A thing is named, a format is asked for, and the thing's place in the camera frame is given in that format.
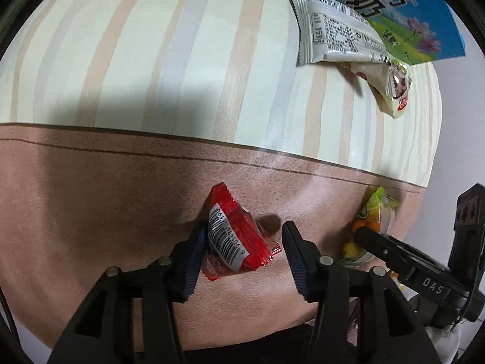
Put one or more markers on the red snack packet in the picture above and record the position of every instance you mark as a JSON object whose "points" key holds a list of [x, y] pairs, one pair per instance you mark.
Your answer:
{"points": [[237, 243]]}

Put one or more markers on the colourful candy ball bag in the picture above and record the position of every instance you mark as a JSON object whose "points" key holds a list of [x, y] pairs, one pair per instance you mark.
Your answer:
{"points": [[377, 214]]}

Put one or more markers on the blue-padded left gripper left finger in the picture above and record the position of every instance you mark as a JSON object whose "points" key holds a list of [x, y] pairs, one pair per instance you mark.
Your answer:
{"points": [[101, 330]]}

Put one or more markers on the blue printed cardboard milk box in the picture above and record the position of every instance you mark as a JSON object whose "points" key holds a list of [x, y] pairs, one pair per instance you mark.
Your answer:
{"points": [[413, 31]]}

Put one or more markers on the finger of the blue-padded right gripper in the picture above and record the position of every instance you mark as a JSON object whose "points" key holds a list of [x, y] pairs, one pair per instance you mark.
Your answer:
{"points": [[388, 330]]}

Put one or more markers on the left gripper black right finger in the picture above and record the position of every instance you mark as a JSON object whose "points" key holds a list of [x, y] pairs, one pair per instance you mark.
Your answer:
{"points": [[397, 255]]}

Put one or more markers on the silver grey snack packet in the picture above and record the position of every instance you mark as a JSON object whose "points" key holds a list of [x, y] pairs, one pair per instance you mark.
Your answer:
{"points": [[331, 32]]}

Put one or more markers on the small cream cartoon packet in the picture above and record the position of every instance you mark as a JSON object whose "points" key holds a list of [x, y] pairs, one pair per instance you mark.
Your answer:
{"points": [[392, 81]]}

